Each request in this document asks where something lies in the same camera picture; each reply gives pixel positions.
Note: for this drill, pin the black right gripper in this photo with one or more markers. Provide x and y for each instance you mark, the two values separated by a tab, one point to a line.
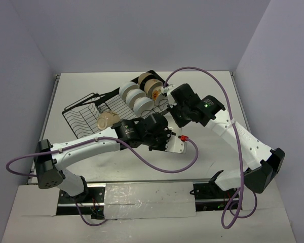
181	122

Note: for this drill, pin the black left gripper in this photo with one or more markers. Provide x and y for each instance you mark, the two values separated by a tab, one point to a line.
161	141

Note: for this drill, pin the beige floral bowl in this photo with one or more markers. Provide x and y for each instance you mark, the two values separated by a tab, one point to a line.
150	85
158	97
143	76

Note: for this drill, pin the white ribbed bowl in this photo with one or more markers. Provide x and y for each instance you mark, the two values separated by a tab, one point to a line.
125	88
133	95

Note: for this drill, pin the cream floral bowl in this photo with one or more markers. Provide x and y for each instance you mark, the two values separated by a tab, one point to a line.
107	119

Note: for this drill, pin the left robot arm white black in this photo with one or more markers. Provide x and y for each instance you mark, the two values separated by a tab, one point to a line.
53	159

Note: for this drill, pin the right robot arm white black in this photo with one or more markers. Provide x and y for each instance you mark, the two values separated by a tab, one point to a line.
261	163

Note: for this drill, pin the white taped cover sheet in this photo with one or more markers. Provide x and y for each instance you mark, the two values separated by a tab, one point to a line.
149	200

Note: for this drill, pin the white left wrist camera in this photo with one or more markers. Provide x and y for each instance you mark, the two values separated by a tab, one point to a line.
175	145

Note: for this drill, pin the black wire dish rack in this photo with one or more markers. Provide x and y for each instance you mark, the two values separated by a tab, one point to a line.
82	115

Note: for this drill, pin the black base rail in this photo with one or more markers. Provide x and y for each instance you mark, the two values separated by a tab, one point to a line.
206	199

